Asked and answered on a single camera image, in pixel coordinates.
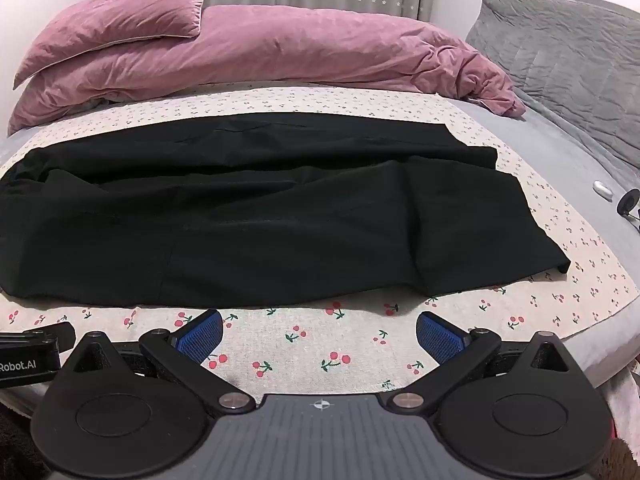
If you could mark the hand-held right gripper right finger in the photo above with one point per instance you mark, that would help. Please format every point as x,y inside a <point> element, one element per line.
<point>437,336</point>

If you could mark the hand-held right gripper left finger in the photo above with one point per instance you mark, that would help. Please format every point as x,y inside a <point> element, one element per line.
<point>202,334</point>

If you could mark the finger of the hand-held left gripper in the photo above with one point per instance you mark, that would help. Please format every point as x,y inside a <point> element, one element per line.
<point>55,335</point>

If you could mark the black pants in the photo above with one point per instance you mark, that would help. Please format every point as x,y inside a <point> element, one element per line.
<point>250,220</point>

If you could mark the dark fuzzy cloth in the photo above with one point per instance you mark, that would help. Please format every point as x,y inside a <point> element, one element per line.
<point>15,445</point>

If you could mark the cherry print cloth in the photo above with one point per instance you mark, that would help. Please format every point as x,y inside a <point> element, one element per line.
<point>310,340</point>

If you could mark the grey bed sheet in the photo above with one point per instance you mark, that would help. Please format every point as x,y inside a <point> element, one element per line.
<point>550,160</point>

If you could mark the small white object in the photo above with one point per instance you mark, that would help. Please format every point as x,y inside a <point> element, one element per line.
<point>603,190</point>

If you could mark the round black object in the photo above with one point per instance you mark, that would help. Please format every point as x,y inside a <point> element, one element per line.
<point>628,204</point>

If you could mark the pink velvet duvet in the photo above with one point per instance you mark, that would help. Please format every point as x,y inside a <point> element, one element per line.
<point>325,45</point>

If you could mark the grey quilted pillow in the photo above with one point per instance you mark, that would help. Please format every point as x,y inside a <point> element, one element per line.
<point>565,50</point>

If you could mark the pink velvet pillow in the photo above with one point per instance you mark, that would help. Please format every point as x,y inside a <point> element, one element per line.
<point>115,25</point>

